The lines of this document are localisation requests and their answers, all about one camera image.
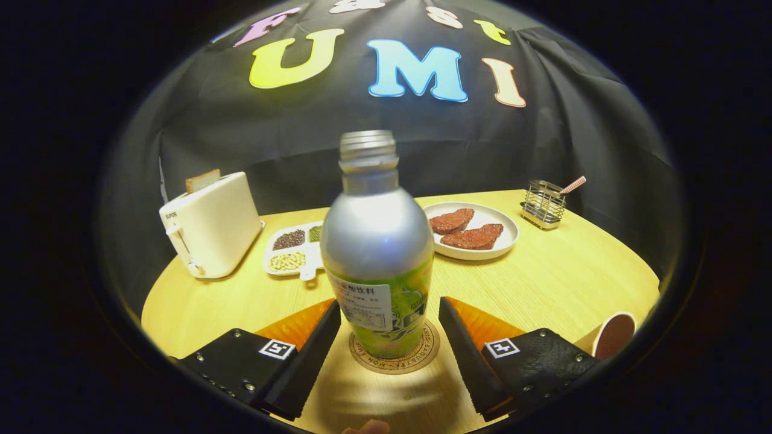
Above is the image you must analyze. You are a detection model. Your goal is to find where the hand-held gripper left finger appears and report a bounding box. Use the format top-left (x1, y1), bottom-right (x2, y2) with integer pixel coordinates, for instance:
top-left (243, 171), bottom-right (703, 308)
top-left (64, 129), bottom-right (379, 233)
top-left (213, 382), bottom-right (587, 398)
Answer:
top-left (175, 300), bottom-right (343, 422)

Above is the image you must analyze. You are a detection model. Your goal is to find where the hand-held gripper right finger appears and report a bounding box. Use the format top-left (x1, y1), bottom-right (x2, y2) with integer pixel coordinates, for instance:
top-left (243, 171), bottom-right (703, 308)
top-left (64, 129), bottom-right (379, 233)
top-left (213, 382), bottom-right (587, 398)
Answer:
top-left (438, 297), bottom-right (601, 423)

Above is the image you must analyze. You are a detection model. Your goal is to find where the round cork coaster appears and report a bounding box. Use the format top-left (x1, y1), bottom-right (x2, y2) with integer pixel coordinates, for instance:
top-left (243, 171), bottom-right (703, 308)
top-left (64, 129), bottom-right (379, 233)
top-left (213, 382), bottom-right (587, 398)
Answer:
top-left (349, 321), bottom-right (441, 376)

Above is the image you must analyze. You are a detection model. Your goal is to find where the silver green-label juice bottle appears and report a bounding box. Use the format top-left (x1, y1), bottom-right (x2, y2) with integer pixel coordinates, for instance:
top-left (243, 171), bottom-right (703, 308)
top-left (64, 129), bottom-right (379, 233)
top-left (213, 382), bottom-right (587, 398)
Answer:
top-left (320, 130), bottom-right (435, 360)

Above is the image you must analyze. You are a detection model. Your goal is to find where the cream cup with wooden handle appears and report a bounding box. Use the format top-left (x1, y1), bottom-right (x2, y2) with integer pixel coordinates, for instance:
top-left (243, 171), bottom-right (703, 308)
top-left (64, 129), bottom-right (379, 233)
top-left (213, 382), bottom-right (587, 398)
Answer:
top-left (574, 312), bottom-right (638, 361)

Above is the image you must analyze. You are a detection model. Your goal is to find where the white divided tray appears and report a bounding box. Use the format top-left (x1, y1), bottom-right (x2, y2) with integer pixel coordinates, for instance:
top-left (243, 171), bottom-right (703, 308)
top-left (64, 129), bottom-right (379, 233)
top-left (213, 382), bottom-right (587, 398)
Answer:
top-left (264, 221), bottom-right (326, 281)

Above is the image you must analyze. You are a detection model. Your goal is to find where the round wooden table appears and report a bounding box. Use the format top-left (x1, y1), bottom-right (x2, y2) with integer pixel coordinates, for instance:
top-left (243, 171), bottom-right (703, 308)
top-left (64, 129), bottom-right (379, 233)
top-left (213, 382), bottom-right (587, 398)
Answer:
top-left (141, 189), bottom-right (661, 434)

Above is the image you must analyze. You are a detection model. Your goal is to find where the yellow soybeans pile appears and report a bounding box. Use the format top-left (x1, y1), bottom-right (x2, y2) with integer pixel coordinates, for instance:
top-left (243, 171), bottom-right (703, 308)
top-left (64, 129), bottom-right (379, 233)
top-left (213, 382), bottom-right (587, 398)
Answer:
top-left (268, 251), bottom-right (307, 272)

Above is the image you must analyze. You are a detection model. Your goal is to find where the brown meat slice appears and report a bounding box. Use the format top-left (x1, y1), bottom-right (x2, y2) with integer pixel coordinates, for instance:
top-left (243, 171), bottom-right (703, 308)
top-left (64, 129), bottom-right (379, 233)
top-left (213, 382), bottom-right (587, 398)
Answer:
top-left (440, 224), bottom-right (504, 250)
top-left (429, 209), bottom-right (475, 235)

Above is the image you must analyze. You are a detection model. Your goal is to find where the dark brown beans pile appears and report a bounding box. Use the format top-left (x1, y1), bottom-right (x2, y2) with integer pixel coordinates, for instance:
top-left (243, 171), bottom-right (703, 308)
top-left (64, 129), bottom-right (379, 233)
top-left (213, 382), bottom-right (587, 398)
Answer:
top-left (273, 229), bottom-right (306, 251)

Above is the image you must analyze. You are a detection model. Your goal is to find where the white round plate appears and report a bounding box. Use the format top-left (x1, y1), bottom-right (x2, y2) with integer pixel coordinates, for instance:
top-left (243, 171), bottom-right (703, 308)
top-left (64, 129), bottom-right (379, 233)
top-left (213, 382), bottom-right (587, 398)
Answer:
top-left (422, 202), bottom-right (520, 261)

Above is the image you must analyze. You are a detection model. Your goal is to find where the white toaster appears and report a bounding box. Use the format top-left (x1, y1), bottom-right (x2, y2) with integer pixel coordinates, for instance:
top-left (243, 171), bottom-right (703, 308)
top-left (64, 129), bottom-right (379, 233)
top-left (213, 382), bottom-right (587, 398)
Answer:
top-left (159, 171), bottom-right (265, 280)

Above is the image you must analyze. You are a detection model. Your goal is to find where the toast bread slice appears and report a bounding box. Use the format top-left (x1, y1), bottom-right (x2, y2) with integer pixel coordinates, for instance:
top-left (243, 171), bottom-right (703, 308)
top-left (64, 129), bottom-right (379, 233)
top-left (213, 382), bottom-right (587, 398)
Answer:
top-left (185, 169), bottom-right (222, 194)

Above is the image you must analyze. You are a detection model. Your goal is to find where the metal wire holder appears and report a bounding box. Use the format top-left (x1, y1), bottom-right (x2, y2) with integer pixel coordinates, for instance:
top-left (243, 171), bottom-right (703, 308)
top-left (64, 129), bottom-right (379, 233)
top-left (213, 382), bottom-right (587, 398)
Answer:
top-left (520, 180), bottom-right (568, 230)

